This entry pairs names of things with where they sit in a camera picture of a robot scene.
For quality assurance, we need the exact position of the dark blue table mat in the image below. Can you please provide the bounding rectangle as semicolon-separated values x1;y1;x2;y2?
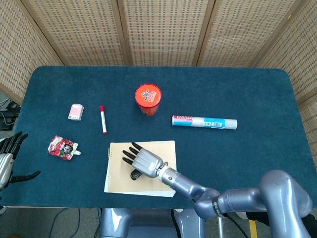
0;65;310;209

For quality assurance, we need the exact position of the black cable on robot base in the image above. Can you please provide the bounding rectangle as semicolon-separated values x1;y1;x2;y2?
170;209;183;238

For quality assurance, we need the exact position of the plastic wrap roll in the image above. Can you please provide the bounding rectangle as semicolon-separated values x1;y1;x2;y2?
171;115;238;130

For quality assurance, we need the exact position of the red fruit drink pouch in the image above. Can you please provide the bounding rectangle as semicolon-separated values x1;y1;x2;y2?
47;135;82;161

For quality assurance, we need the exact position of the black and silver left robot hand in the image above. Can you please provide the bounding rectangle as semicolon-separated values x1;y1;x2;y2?
0;131;42;191

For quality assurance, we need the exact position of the red marker pen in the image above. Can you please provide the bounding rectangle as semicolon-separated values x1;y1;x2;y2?
99;105;108;135

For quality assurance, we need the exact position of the thin cable on floor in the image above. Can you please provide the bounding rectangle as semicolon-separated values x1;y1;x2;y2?
47;207;81;238

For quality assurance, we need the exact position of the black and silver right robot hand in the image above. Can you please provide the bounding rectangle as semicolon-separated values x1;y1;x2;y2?
121;142;164;179

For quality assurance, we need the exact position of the red cylindrical can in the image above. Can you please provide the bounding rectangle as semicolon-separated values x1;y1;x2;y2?
134;83;163;117

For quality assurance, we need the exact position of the pink playing card box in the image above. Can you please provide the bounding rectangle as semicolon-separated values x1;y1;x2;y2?
67;103;85;121

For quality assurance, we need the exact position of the grey robot torso base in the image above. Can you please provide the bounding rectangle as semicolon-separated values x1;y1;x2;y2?
99;208;207;238

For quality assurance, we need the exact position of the woven bamboo screen panel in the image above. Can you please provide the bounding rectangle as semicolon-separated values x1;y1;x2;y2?
116;0;216;66
0;0;64;106
252;0;317;152
194;0;304;67
21;0;131;66

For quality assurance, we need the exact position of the power strip with cables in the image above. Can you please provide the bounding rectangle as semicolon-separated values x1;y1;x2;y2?
0;98;21;131

